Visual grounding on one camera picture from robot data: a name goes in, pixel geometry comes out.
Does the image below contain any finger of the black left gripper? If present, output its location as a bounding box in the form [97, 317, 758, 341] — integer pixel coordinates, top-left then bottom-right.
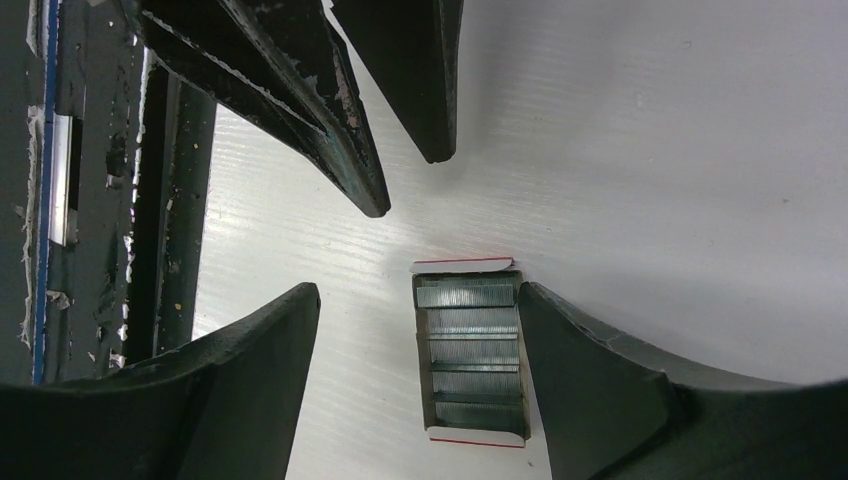
[128, 0, 391, 218]
[331, 0, 464, 164]

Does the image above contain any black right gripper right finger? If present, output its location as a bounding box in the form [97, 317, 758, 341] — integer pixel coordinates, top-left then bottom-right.
[518, 282, 847, 479]

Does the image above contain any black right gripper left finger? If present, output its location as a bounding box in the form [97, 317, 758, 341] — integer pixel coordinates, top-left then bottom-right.
[1, 283, 321, 479]

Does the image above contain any staple box with staples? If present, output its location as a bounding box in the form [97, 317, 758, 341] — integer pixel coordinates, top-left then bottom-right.
[410, 256, 530, 449]

